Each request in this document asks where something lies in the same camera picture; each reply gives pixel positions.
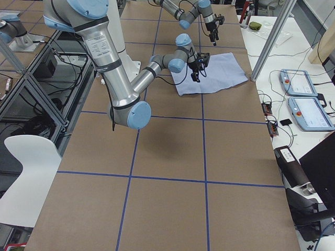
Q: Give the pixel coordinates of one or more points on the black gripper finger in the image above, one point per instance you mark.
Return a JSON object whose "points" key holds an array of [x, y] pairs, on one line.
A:
{"points": [[195, 77], [214, 37]]}

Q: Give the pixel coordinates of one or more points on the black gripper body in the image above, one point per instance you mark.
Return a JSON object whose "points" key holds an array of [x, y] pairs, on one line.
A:
{"points": [[211, 28], [194, 67]]}

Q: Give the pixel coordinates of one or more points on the light blue striped shirt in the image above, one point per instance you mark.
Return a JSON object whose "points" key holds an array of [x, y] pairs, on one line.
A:
{"points": [[223, 72]]}

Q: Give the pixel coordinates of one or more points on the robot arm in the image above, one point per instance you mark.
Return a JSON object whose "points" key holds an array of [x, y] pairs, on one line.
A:
{"points": [[89, 20], [199, 8]]}

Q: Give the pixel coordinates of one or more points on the green pouch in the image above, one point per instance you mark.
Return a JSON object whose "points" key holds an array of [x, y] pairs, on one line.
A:
{"points": [[255, 26]]}

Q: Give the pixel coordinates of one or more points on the upper black usb hub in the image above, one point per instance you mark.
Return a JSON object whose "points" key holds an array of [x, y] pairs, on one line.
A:
{"points": [[267, 108]]}

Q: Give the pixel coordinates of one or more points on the black usb hub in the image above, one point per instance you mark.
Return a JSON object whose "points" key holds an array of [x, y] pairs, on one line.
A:
{"points": [[272, 128], [267, 108]]}

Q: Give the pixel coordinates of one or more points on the lower black usb hub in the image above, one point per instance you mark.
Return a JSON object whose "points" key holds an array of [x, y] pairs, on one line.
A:
{"points": [[272, 128]]}

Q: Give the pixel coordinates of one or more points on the upper blue teach pendant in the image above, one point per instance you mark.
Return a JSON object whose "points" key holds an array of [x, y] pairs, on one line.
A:
{"points": [[297, 83]]}

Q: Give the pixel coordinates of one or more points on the blue teach pendant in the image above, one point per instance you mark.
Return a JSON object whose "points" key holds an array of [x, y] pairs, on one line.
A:
{"points": [[297, 83], [309, 114]]}

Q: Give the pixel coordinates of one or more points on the small black phone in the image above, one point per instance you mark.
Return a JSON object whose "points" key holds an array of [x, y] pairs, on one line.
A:
{"points": [[285, 122]]}

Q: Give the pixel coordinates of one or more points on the lower blue teach pendant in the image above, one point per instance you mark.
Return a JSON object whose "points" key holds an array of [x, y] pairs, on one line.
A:
{"points": [[309, 114]]}

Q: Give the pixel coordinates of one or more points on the black labelled box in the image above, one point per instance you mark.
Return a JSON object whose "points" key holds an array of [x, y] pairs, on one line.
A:
{"points": [[290, 166]]}

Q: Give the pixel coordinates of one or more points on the black monitor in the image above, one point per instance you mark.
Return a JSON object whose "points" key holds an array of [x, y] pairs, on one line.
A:
{"points": [[318, 165]]}

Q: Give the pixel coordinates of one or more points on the white chair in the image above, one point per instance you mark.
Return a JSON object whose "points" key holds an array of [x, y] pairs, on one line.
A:
{"points": [[22, 202]]}

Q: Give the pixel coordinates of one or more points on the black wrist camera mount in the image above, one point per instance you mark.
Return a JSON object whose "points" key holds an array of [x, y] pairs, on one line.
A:
{"points": [[219, 20], [202, 60]]}

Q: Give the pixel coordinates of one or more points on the aluminium frame post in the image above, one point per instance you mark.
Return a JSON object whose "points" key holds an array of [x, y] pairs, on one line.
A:
{"points": [[273, 36]]}

